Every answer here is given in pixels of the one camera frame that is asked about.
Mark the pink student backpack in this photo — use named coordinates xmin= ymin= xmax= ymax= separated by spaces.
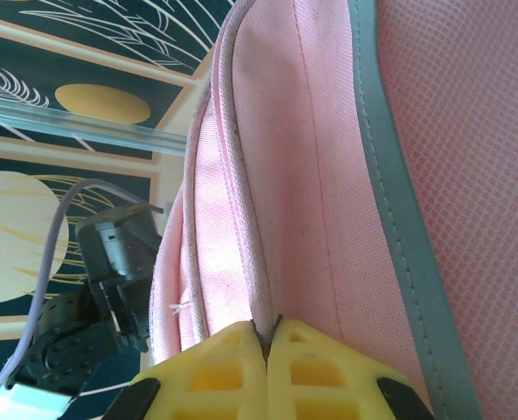
xmin=147 ymin=0 xmax=518 ymax=420

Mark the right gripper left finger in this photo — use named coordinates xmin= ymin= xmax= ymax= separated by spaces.
xmin=108 ymin=320 xmax=270 ymax=420

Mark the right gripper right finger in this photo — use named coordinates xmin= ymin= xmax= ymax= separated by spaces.
xmin=266 ymin=316 xmax=435 ymax=420

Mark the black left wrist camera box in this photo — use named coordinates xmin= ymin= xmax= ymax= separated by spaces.
xmin=75 ymin=201 xmax=160 ymax=282

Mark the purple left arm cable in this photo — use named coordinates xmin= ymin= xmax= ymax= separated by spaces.
xmin=0 ymin=178 xmax=168 ymax=420

